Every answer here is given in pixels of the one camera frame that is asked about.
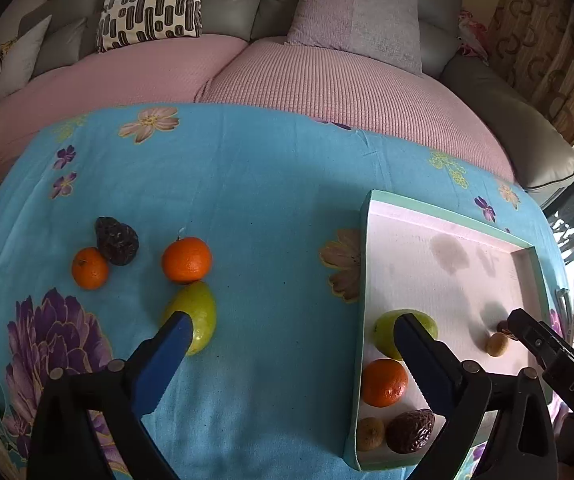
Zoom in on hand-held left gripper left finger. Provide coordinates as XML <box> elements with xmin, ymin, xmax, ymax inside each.
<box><xmin>27</xmin><ymin>310</ymin><xmax>195</xmax><ymax>480</ymax></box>

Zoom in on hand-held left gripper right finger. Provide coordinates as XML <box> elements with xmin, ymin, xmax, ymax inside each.
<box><xmin>393</xmin><ymin>312</ymin><xmax>559</xmax><ymax>480</ymax></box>

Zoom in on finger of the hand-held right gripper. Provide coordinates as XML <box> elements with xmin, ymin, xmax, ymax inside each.
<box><xmin>507</xmin><ymin>308</ymin><xmax>574</xmax><ymax>368</ymax></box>

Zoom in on brown longan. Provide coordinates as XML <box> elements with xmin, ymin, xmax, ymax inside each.
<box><xmin>357</xmin><ymin>416</ymin><xmax>385</xmax><ymax>452</ymax></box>
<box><xmin>486</xmin><ymin>332</ymin><xmax>509</xmax><ymax>358</ymax></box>

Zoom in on dark red dried date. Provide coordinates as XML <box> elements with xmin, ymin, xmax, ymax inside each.
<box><xmin>385</xmin><ymin>408</ymin><xmax>436</xmax><ymax>455</ymax></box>

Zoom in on teal shallow box tray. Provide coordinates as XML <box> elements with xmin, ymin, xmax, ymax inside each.
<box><xmin>343</xmin><ymin>190</ymin><xmax>553</xmax><ymax>472</ymax></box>

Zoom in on dark phone stand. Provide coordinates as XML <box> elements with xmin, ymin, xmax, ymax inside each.
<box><xmin>553</xmin><ymin>287</ymin><xmax>574</xmax><ymax>343</ymax></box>

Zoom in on small orange mandarin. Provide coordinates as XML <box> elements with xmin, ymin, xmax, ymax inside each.
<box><xmin>71</xmin><ymin>247</ymin><xmax>110</xmax><ymax>291</ymax></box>

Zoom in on small dark dried date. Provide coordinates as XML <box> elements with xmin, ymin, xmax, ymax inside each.
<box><xmin>95</xmin><ymin>216</ymin><xmax>140</xmax><ymax>266</ymax></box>

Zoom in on blue floral tablecloth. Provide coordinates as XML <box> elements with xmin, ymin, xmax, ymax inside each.
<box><xmin>0</xmin><ymin>102</ymin><xmax>574</xmax><ymax>480</ymax></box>

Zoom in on pink sofa cover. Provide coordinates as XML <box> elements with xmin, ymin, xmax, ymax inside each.
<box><xmin>0</xmin><ymin>32</ymin><xmax>515</xmax><ymax>191</ymax></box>

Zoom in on brown patterned curtain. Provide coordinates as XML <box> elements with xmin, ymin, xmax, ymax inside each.
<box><xmin>487</xmin><ymin>0</ymin><xmax>574</xmax><ymax>148</ymax></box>

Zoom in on pink clothes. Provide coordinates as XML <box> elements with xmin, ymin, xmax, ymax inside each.
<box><xmin>457</xmin><ymin>9</ymin><xmax>490</xmax><ymax>63</ymax></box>

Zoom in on light grey cushion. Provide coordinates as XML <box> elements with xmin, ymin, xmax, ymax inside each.
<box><xmin>0</xmin><ymin>14</ymin><xmax>54</xmax><ymax>103</ymax></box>

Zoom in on lilac pillow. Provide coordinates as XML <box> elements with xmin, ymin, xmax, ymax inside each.
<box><xmin>286</xmin><ymin>0</ymin><xmax>424</xmax><ymax>77</ymax></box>

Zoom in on black and white patterned cushion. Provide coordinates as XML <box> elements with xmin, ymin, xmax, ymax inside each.
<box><xmin>96</xmin><ymin>0</ymin><xmax>212</xmax><ymax>54</ymax></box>

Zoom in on grey sofa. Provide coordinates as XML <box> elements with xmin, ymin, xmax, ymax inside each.
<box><xmin>0</xmin><ymin>0</ymin><xmax>574</xmax><ymax>193</ymax></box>

